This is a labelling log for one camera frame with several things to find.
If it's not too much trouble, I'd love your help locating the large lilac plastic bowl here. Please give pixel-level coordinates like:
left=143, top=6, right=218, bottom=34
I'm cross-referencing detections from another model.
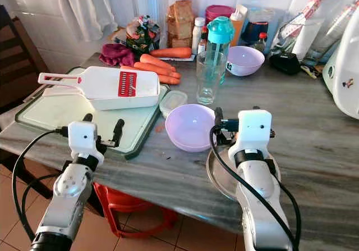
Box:
left=165, top=104, right=220, bottom=153

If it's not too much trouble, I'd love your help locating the clear drinking glass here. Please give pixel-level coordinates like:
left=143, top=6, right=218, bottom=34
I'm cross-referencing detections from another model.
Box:
left=196, top=50, right=227, bottom=106

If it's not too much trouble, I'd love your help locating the white mandoline slicer red blade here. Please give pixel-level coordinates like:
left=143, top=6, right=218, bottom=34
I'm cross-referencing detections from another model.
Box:
left=38, top=66, right=161, bottom=111

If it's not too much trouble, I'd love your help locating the pale green cutting board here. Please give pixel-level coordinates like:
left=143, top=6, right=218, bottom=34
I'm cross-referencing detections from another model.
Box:
left=15, top=70, right=169, bottom=160

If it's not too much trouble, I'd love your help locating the round steel plate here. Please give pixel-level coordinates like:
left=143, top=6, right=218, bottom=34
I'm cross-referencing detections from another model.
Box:
left=205, top=147, right=282, bottom=202

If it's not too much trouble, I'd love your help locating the small clear lidded container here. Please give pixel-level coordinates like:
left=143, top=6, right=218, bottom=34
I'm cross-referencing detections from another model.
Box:
left=159, top=89, right=189, bottom=118

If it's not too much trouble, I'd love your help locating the small lilac plastic bowl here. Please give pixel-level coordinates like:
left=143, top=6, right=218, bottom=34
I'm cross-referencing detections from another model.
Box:
left=225, top=45, right=266, bottom=77

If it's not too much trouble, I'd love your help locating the black pouch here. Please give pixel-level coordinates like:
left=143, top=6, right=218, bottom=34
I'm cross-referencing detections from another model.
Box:
left=268, top=51, right=301, bottom=76

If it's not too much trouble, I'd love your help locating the red plastic stool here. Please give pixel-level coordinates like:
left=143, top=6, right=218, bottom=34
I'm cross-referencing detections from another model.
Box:
left=94, top=182, right=181, bottom=240

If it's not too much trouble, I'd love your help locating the orange carrot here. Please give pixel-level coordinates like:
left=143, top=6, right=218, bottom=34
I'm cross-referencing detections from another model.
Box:
left=149, top=47, right=194, bottom=60
left=134, top=62, right=182, bottom=79
left=139, top=53, right=178, bottom=72
left=158, top=74, right=182, bottom=86

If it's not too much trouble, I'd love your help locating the small red capped sauce bottle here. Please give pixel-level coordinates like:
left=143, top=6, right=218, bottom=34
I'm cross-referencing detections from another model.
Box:
left=254, top=32, right=268, bottom=54

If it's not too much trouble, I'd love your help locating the maroon cloth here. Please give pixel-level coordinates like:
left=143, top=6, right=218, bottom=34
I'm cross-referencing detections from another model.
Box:
left=99, top=43, right=136, bottom=68

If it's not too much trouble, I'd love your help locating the dark blue jar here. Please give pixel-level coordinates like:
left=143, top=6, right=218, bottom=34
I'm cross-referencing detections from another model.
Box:
left=240, top=10, right=273, bottom=47

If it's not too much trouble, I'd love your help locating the teal capped water bottle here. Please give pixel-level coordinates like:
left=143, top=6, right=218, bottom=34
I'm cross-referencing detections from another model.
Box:
left=206, top=16, right=236, bottom=84

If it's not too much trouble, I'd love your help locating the dark wooden chair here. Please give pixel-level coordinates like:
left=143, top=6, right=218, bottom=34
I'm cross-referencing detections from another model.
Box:
left=0, top=5, right=47, bottom=167

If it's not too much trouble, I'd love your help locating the orange squeeze bottle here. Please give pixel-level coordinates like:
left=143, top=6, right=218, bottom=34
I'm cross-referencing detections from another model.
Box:
left=229, top=4, right=249, bottom=47

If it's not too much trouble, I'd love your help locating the small white capped bottle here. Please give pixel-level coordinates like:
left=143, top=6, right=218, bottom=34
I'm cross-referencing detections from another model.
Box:
left=191, top=17, right=207, bottom=54

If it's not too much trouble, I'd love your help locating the white kitchen appliance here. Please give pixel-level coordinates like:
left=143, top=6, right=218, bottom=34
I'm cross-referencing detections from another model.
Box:
left=322, top=10, right=359, bottom=120

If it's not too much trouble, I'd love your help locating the printed plastic food packet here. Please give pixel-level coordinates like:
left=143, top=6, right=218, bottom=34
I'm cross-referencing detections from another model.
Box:
left=126, top=16, right=161, bottom=56

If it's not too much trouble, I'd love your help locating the maroon lidded container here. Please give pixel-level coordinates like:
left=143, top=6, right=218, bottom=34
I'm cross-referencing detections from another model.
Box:
left=204, top=4, right=237, bottom=25

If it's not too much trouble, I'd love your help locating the clear plastic container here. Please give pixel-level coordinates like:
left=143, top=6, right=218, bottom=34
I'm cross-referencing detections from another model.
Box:
left=303, top=0, right=359, bottom=67

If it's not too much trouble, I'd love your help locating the red lidded clear jar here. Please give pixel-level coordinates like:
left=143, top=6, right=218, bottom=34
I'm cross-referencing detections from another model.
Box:
left=165, top=0, right=199, bottom=49

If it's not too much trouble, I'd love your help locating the red and white long carton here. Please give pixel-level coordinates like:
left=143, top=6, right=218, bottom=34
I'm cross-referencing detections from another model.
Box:
left=279, top=0, right=329, bottom=39

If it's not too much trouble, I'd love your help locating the white hanging cloth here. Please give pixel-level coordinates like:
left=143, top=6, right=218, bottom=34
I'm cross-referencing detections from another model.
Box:
left=60, top=0, right=119, bottom=43

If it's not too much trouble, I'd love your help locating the large clear plastic bottle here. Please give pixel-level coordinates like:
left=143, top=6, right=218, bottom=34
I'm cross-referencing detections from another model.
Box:
left=131, top=0, right=165, bottom=26

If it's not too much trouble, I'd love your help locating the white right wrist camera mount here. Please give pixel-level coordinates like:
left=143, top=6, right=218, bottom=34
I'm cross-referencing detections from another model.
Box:
left=227, top=109, right=274, bottom=157

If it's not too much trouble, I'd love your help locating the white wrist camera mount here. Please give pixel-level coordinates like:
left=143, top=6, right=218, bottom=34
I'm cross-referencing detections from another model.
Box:
left=227, top=109, right=274, bottom=157
left=67, top=120, right=98, bottom=162

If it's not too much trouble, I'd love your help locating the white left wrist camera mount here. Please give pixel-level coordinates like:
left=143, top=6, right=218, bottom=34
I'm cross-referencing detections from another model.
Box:
left=67, top=120, right=98, bottom=162

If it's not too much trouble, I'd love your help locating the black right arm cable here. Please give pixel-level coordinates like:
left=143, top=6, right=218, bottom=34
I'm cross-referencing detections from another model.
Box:
left=208, top=125, right=302, bottom=251

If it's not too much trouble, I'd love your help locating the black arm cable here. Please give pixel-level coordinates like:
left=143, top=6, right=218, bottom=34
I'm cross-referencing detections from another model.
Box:
left=208, top=125, right=302, bottom=251
left=11, top=126, right=72, bottom=241

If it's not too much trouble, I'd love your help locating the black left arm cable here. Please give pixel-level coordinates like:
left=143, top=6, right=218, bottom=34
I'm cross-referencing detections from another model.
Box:
left=11, top=126, right=72, bottom=241

